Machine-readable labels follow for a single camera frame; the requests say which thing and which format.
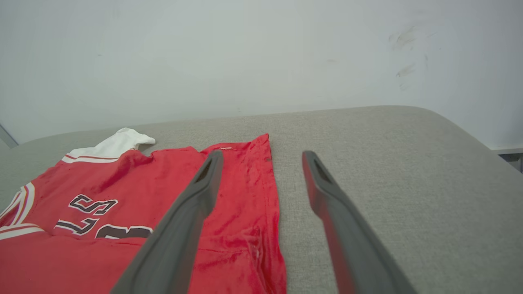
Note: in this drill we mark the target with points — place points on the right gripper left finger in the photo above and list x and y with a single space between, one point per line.
171 253

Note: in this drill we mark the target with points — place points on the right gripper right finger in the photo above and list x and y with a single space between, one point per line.
351 245

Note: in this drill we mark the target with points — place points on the red white sports jersey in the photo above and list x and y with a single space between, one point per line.
241 183

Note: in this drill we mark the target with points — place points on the white wall ledge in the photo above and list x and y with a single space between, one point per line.
508 148

